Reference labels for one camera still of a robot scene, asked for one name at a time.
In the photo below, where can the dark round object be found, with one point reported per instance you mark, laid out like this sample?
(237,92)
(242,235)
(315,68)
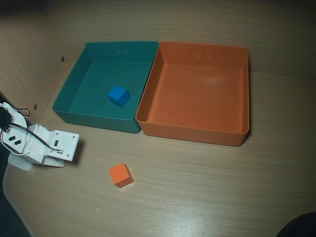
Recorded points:
(301,227)

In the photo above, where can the white foam base pad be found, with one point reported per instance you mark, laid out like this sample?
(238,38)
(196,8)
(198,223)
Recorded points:
(21,163)

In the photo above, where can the blue cube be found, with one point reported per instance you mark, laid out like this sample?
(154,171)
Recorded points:
(118,96)

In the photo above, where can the teal plastic box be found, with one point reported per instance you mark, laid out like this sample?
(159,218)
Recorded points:
(98,74)

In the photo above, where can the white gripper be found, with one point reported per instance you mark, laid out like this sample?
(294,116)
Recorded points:
(64,144)

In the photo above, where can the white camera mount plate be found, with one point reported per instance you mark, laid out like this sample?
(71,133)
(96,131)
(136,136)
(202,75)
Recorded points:
(64,143)

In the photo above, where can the orange cube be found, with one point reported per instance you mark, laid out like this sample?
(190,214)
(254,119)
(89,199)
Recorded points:
(121,175)

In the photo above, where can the orange plastic box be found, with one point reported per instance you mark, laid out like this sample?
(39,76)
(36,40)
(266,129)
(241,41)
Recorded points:
(197,98)

